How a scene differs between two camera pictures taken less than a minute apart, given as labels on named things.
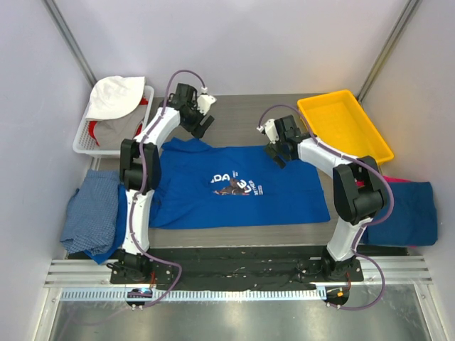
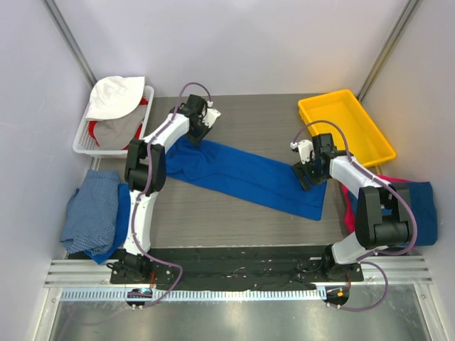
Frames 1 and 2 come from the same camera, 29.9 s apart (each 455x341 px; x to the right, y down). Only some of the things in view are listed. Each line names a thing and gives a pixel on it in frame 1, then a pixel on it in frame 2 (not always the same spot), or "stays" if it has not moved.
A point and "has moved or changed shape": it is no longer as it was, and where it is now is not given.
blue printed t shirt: [205, 186] has moved or changed shape
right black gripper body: [279, 150] → [303, 174]
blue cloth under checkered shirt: [99, 258] stays
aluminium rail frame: [90, 280] stays
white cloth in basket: [115, 96] stays
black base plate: [244, 268] stays
